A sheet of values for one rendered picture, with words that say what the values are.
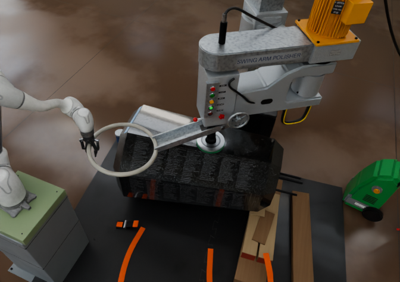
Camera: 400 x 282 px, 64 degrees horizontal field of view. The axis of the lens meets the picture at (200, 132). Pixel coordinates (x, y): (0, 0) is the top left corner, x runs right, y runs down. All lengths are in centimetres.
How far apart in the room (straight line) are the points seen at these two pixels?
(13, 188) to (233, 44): 151
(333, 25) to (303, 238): 179
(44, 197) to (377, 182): 257
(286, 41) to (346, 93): 276
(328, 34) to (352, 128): 227
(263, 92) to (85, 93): 268
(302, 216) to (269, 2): 184
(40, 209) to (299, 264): 199
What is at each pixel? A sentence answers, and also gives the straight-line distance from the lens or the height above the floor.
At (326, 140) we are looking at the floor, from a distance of 392.
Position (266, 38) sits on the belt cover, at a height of 169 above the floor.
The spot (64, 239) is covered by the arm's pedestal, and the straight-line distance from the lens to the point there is 264.
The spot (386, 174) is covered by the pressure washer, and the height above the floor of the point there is 56.
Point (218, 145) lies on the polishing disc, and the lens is 242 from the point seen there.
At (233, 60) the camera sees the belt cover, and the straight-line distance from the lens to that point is 185.
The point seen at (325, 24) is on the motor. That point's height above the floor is 180.
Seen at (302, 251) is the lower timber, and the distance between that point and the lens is 298.
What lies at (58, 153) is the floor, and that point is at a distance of 366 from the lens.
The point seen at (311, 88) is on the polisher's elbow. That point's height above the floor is 133.
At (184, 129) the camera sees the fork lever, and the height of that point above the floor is 95.
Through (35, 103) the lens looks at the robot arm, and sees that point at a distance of 194.
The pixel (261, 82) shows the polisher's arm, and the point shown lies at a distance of 213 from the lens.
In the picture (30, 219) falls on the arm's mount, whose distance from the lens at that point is 225.
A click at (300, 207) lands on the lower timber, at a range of 318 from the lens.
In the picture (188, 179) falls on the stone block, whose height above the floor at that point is 64.
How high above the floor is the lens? 269
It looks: 48 degrees down
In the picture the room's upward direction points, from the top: 4 degrees clockwise
